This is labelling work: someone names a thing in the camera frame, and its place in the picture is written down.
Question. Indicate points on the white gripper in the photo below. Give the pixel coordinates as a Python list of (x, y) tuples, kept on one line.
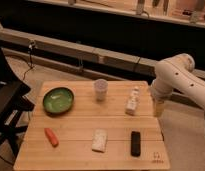
[(158, 107)]

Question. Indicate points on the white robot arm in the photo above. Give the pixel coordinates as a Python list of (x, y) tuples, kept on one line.
[(176, 73)]

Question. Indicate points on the white plastic bottle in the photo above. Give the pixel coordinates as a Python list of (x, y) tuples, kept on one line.
[(132, 101)]

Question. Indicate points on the black remote control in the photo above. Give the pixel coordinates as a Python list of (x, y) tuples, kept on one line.
[(135, 143)]

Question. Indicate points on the wooden table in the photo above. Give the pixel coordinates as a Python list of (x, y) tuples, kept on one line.
[(75, 130)]

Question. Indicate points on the green bowl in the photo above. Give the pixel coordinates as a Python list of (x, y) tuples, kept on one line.
[(58, 100)]

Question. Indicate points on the orange carrot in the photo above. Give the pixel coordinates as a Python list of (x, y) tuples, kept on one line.
[(51, 137)]

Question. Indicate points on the black chair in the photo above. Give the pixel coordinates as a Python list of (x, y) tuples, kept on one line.
[(12, 104)]

